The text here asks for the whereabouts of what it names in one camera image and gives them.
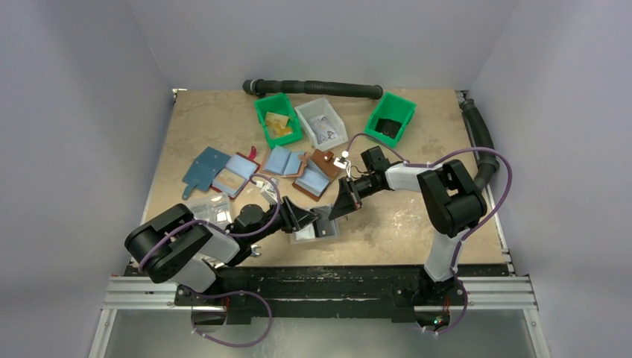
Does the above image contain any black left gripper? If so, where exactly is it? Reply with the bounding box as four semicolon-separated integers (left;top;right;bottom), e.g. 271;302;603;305
247;195;317;245

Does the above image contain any cream card holder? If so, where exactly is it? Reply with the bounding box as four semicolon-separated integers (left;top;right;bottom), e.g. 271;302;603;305
290;205;340;244

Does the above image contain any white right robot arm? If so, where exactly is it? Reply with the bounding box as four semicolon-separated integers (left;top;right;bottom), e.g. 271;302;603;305
329;146;487;304

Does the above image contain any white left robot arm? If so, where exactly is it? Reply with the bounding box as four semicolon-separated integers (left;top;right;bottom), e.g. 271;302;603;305
124;196;318;305

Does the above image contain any brown open card holder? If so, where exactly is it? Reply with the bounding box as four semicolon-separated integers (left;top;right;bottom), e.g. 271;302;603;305
292;149;341;201

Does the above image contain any pink open card holder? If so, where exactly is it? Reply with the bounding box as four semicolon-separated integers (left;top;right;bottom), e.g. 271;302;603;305
260;145;309;178

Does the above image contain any black card in bin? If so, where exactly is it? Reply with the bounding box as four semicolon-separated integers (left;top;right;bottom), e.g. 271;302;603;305
375;118;402;139

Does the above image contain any red open card holder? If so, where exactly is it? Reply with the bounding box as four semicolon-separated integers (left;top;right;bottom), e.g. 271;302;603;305
210;145;261;200

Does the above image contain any gold card upper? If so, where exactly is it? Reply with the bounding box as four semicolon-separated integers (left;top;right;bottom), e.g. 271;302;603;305
265;112;290;126

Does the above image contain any blue card holder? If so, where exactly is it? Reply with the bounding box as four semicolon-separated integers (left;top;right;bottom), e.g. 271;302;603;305
182;147;231;201

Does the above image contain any silver wrench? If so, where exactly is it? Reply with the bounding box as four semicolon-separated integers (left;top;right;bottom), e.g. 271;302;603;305
248;245;261;257

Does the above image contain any white translucent plastic bin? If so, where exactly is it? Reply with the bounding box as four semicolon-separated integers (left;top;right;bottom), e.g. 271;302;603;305
294;97;349;151

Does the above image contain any clear plastic box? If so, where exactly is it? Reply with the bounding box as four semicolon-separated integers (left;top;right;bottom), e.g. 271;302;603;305
185;193;232;227

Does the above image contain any small green plastic bin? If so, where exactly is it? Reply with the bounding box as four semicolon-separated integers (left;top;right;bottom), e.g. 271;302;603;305
364;92;417;148

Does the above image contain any large green plastic bin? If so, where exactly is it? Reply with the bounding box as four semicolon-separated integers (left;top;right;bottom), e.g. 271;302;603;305
254;93;303;149

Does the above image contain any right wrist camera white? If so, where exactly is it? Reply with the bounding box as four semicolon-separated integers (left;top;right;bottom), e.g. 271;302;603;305
333;151;350;172

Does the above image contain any rear black corrugated hose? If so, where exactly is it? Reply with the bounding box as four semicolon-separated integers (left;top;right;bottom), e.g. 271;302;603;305
242;78;384;100

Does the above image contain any black corrugated hose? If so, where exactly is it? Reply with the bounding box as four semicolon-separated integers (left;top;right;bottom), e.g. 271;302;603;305
242;78;384;100
459;98;500;191

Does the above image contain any right black corrugated hose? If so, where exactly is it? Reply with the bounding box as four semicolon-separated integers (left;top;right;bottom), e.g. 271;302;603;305
459;98;500;191

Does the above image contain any aluminium frame rail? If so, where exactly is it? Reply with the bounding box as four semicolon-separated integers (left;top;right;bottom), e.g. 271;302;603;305
89;263;551;357

